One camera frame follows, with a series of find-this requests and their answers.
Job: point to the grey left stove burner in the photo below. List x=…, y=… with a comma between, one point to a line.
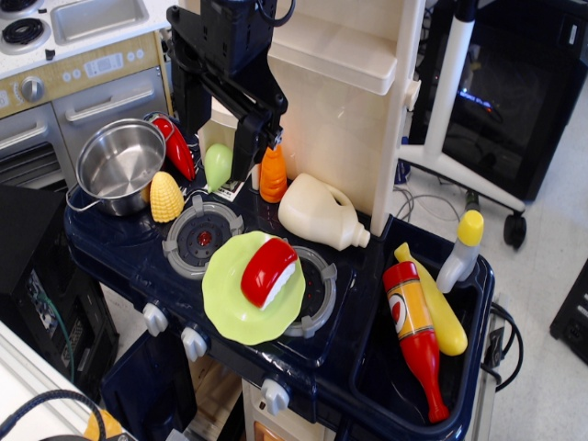
x=197, y=234

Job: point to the grey middle stove knob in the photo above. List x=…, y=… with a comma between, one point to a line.
x=195, y=345

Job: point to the light green toy pear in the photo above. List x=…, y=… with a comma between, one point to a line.
x=217, y=166

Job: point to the red toy ketchup bottle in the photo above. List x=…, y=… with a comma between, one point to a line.
x=414, y=328

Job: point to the grey left stove knob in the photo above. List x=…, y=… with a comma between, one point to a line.
x=155, y=319

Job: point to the yellow toy corn cob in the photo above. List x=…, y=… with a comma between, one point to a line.
x=166, y=198

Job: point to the yellow object at bottom edge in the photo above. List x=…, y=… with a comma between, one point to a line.
x=112, y=427

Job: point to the grey right stove burner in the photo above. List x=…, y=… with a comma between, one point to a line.
x=320, y=294

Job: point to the yellow toy banana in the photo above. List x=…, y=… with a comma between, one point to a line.
x=450, y=334

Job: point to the grey wooden toy kitchen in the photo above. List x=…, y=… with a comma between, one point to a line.
x=67, y=69

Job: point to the stainless steel pot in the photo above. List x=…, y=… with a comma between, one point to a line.
x=117, y=165

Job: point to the navy blue toy kitchen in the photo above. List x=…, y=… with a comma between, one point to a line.
x=356, y=380

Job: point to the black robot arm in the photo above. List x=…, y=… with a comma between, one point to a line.
x=221, y=54

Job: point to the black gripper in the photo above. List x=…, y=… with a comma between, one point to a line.
x=257, y=100

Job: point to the grey stove burner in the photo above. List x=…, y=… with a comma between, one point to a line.
x=320, y=294
x=197, y=234

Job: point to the grey faucet with yellow cap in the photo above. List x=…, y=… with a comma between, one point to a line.
x=463, y=257

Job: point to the black box at right edge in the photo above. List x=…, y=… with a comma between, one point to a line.
x=570, y=323

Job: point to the cream toy detergent jug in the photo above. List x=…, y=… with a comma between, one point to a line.
x=320, y=213

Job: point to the light green toy plate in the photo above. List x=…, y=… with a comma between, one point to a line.
x=225, y=305

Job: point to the orange toy carrot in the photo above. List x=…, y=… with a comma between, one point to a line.
x=273, y=182

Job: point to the cream toy kitchen shelf tower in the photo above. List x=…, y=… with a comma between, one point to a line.
x=346, y=68

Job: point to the grey stove knob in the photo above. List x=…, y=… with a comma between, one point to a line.
x=275, y=395
x=155, y=319
x=195, y=345

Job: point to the grey right stove knob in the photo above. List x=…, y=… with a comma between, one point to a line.
x=275, y=395

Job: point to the black computer case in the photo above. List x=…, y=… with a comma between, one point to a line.
x=46, y=299

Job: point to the red and white toy sushi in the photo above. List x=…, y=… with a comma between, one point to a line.
x=268, y=271

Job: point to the red toy chili pepper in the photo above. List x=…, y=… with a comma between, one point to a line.
x=176, y=149

